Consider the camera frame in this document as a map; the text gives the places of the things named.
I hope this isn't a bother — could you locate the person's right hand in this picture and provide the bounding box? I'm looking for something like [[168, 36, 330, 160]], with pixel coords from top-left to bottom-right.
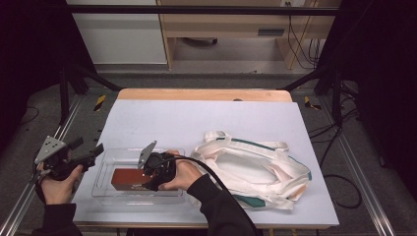
[[158, 149, 205, 192]]

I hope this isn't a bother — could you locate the black floor cable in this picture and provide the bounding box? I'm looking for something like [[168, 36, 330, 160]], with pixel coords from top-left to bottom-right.
[[308, 107, 364, 210], [19, 105, 40, 126]]

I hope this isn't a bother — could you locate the yellow black tape marker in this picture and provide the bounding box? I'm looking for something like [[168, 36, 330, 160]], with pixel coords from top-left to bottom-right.
[[93, 94, 108, 112], [303, 95, 323, 111]]

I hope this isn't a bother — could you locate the aluminium floor rail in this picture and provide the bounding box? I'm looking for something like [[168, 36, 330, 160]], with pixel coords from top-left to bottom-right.
[[319, 95, 397, 236], [0, 93, 84, 236]]

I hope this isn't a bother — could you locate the white cabinet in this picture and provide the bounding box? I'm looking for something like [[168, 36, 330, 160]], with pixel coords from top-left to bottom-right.
[[66, 0, 168, 66]]

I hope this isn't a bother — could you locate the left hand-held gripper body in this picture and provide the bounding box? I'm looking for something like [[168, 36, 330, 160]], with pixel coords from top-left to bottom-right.
[[33, 135, 96, 182]]

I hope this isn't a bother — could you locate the black hanging cable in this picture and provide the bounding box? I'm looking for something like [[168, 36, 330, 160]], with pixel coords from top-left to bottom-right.
[[286, 2, 318, 71], [308, 37, 327, 67]]

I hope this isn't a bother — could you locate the black curtain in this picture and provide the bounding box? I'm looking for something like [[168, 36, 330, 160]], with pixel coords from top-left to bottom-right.
[[316, 0, 417, 200], [0, 0, 96, 153]]

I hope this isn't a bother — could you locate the pale lavender table mat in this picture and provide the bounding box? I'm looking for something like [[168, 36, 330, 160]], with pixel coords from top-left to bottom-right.
[[71, 98, 340, 227]]

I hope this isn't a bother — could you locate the black frame bar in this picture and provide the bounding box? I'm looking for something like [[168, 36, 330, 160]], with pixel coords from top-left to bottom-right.
[[65, 4, 342, 17]]

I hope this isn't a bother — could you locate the person's left hand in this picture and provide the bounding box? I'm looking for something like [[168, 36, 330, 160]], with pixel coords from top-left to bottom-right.
[[38, 161, 85, 207]]

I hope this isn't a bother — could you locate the black metal stand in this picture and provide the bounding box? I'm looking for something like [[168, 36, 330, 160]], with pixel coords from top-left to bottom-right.
[[58, 63, 123, 123], [280, 63, 344, 128]]

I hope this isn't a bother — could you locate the wooden table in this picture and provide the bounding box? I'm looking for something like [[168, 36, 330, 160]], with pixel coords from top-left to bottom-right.
[[74, 88, 339, 230]]

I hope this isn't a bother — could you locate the light wooden desk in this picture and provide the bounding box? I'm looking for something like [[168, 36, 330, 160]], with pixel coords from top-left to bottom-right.
[[156, 0, 342, 71]]

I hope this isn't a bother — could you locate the reddish brown box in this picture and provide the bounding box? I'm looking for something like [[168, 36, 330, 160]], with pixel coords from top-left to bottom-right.
[[110, 167, 180, 192]]

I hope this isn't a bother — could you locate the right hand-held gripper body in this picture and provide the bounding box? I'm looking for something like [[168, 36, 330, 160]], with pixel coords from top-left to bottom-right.
[[137, 140, 178, 189]]

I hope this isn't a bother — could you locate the white canvas tote bag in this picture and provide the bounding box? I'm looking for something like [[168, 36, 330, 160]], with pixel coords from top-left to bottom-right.
[[190, 130, 313, 211]]

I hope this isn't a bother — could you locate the clear plastic container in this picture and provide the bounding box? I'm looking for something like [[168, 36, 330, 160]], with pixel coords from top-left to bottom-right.
[[90, 147, 187, 207]]

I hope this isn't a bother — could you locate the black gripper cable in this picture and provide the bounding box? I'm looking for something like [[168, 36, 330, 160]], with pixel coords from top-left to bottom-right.
[[153, 155, 262, 236]]

